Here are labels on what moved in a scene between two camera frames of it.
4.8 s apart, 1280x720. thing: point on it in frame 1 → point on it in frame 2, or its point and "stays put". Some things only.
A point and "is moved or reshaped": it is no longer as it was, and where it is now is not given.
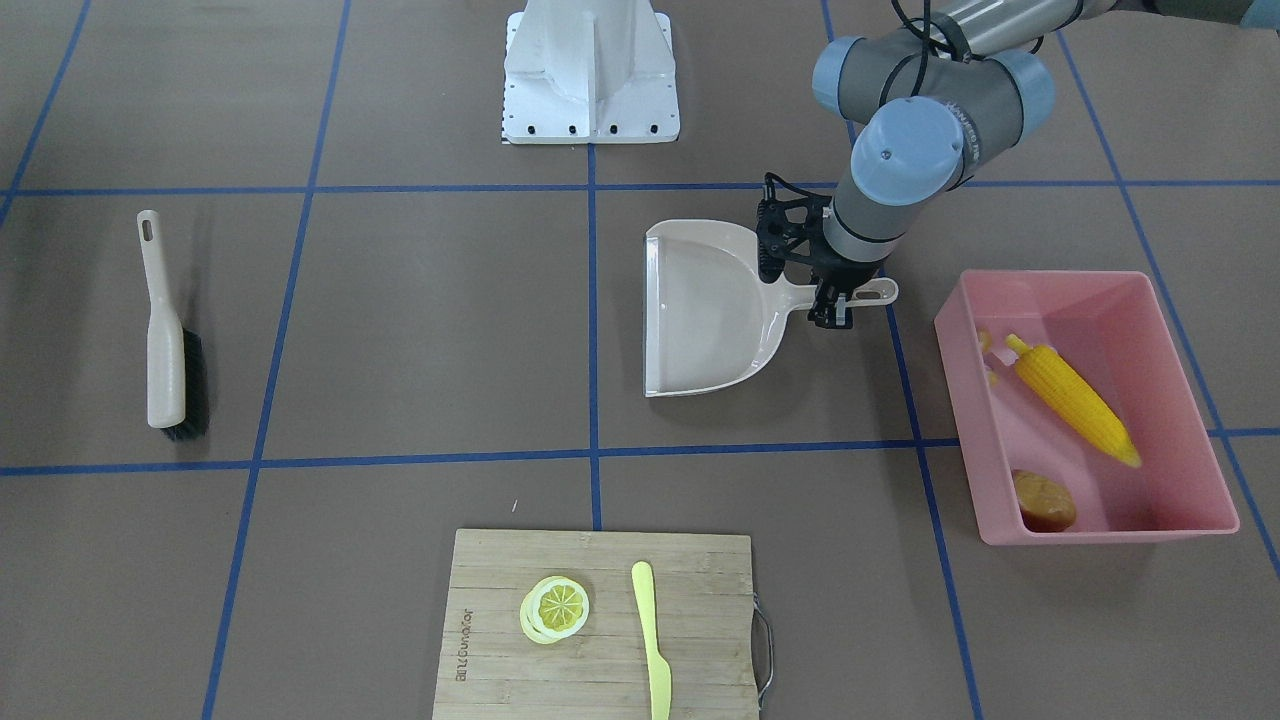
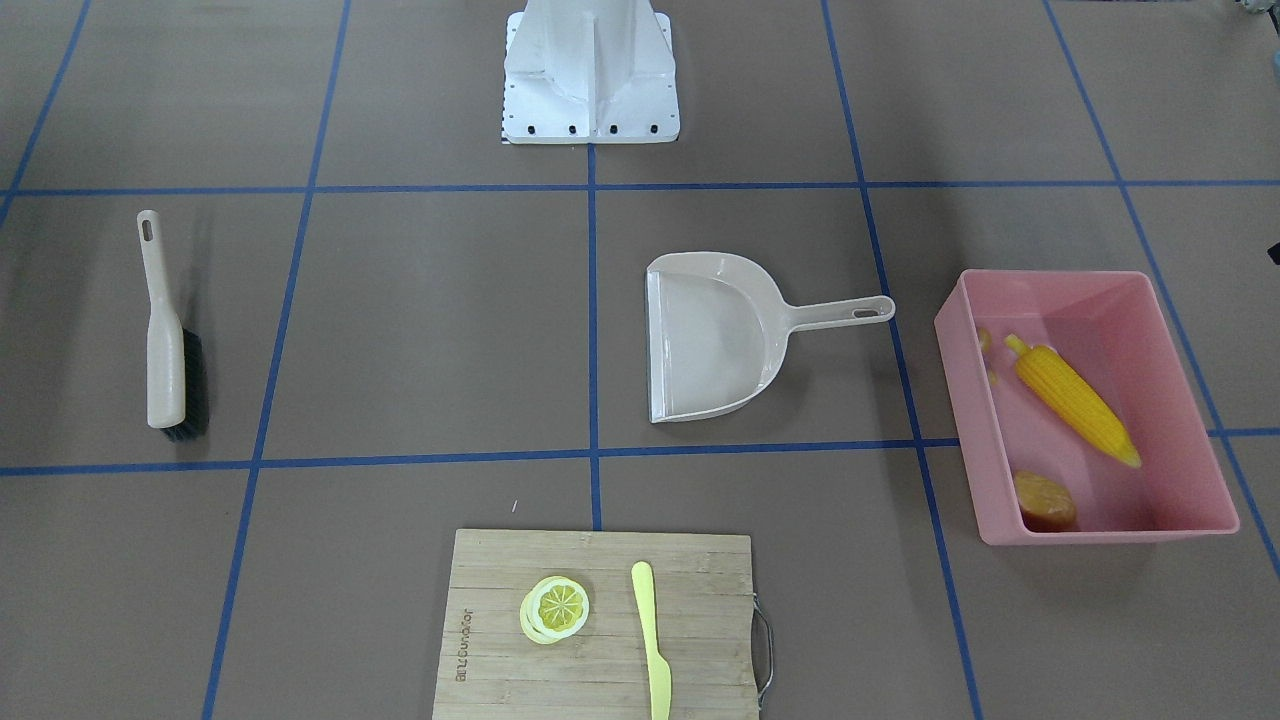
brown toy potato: x=1044 y=507 stays put
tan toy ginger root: x=985 y=337 stays put
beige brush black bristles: x=177 y=363 stays put
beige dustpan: x=709 y=316 is moved or reshaped
